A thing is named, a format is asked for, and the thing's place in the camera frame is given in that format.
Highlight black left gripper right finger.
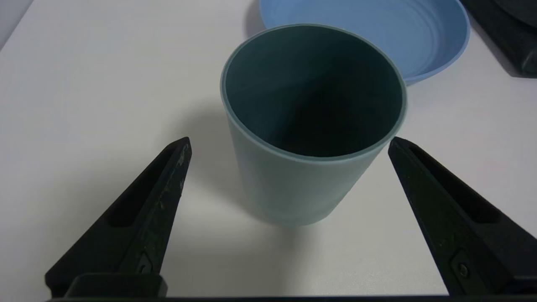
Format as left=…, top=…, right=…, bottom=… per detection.
left=388, top=136, right=537, bottom=296

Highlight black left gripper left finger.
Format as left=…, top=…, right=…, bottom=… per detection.
left=45, top=137, right=193, bottom=298

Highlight blue plate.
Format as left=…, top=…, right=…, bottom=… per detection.
left=258, top=0, right=471, bottom=86

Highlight teal green cup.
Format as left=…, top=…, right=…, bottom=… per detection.
left=220, top=23, right=408, bottom=227

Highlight black glasses case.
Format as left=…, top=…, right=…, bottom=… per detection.
left=459, top=0, right=537, bottom=78

